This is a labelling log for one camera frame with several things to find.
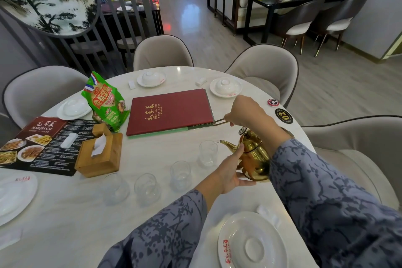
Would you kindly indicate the person's right hand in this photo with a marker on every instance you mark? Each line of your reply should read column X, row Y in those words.
column 248, row 114

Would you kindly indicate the person's left hand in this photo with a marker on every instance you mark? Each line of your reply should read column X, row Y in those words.
column 224, row 176

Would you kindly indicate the person's left thumb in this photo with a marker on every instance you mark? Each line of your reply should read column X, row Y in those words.
column 236, row 156

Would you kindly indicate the person's right fingers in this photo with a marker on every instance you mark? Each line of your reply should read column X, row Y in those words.
column 230, row 118

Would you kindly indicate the gold metal teapot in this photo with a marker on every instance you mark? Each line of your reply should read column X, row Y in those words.
column 256, row 161

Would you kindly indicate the person's right forearm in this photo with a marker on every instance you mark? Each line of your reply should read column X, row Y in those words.
column 314, row 189

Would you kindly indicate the person's left forearm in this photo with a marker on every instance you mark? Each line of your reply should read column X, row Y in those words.
column 169, row 233

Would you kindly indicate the clear drinking glass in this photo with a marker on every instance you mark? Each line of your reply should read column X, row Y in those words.
column 180, row 176
column 147, row 189
column 115, row 189
column 208, row 153

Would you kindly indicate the round red black sticker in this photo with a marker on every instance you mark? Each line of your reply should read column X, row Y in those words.
column 273, row 103

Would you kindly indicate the small white wrapped packet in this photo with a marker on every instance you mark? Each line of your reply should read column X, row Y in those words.
column 201, row 81
column 132, row 85

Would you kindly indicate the round black gold sticker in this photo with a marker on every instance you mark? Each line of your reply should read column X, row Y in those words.
column 284, row 116

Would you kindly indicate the red menu book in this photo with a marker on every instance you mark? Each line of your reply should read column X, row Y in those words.
column 169, row 110

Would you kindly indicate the beige upholstered chair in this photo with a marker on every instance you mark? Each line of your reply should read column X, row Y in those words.
column 361, row 151
column 267, row 70
column 40, row 92
column 163, row 54

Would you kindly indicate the white wrapped wet towel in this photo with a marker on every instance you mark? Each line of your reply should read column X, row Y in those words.
column 268, row 214
column 9, row 239
column 69, row 140

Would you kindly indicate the white plate with red print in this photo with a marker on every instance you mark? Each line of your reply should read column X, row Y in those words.
column 251, row 242

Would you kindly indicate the wood framed bench seat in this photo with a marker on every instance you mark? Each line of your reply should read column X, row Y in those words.
column 234, row 4

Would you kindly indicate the dark chair with white seat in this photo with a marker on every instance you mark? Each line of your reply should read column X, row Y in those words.
column 298, row 22
column 342, row 16

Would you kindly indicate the black rectangular dining table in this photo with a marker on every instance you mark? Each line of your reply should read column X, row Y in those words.
column 270, row 2

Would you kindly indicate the grey round stool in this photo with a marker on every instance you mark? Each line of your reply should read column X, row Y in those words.
column 129, row 43
column 88, row 48

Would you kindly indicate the green snack bag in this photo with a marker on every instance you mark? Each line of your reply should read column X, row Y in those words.
column 105, row 101

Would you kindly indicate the wooden tissue box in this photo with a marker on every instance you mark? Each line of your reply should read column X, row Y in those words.
column 103, row 161

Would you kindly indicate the white tissue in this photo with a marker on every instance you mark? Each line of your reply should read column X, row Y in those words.
column 99, row 145

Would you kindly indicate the dark dining table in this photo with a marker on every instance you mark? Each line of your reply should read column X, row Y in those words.
column 132, row 16

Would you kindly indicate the black picture menu sheet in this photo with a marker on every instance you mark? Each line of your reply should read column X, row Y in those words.
column 47, row 148

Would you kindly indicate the large white plate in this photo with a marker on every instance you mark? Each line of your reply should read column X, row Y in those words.
column 15, row 195

